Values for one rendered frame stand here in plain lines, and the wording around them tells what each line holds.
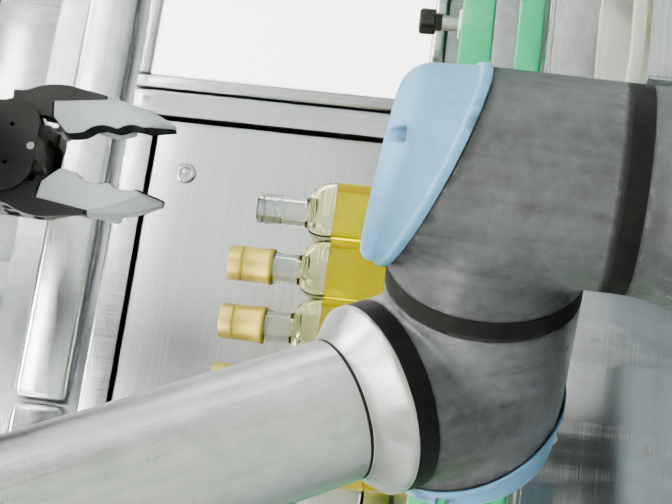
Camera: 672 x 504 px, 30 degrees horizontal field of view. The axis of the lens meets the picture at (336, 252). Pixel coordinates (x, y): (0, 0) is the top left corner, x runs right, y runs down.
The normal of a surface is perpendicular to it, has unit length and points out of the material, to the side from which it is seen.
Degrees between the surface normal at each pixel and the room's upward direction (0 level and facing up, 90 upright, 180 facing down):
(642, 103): 88
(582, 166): 88
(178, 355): 90
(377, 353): 66
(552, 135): 88
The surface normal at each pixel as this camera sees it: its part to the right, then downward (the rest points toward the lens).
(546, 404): 0.68, 0.43
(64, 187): -0.05, -0.25
